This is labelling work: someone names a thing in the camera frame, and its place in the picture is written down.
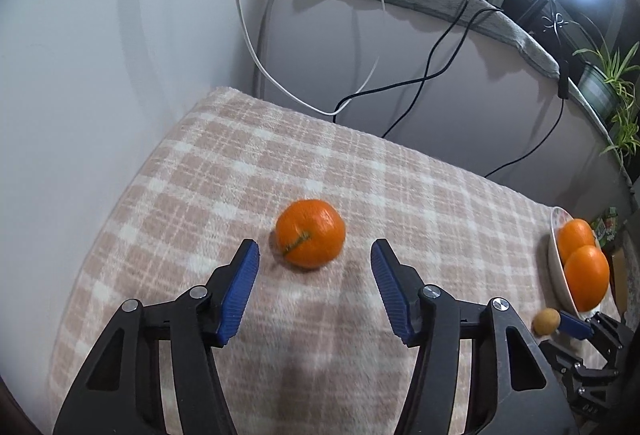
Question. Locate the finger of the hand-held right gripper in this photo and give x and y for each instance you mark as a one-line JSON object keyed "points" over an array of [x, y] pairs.
{"points": [[576, 325], [560, 354]]}

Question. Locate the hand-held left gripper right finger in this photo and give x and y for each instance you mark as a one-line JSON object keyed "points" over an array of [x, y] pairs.
{"points": [[392, 290]]}

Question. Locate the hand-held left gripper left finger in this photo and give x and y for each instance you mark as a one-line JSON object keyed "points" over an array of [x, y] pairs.
{"points": [[240, 285]]}

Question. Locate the brown longan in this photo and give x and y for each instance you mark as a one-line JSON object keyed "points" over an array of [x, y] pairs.
{"points": [[546, 321]]}

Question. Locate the medium orange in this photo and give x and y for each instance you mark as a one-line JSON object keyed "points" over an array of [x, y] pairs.
{"points": [[587, 280]]}

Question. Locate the floral white plate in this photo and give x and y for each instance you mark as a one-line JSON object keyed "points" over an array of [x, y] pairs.
{"points": [[556, 265]]}

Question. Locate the small mandarin with stem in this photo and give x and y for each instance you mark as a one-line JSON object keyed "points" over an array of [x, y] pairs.
{"points": [[310, 235]]}

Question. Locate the large orange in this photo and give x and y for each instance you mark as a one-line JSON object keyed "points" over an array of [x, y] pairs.
{"points": [[575, 235]]}

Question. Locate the green printed box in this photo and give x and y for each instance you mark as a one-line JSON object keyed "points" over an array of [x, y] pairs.
{"points": [[606, 227]]}

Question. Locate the plaid beige blanket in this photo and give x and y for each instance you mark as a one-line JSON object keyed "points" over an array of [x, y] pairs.
{"points": [[200, 175]]}

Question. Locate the potted spider plant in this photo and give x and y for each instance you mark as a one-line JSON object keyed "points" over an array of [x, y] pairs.
{"points": [[597, 85]]}

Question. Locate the black light stand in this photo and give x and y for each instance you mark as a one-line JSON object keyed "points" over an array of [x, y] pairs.
{"points": [[535, 7]]}

